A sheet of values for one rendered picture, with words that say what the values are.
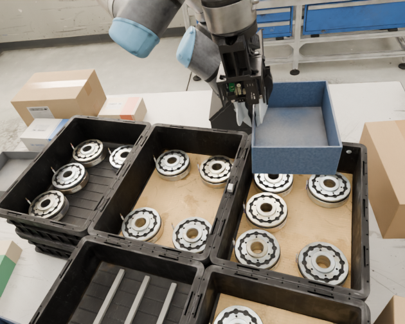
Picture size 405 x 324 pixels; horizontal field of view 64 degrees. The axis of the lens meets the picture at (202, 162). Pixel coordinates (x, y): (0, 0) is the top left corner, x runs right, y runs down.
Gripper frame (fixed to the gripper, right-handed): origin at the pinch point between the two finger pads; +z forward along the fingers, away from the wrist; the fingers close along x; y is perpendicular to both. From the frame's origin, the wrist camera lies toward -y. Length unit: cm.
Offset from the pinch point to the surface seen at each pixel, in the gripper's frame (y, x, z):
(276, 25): -194, -2, 71
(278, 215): 5.0, 2.0, 26.7
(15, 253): 14, -77, 31
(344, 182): -6.4, 18.4, 29.1
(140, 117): -50, -55, 33
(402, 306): 25.6, 23.7, 25.5
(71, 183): -3, -58, 20
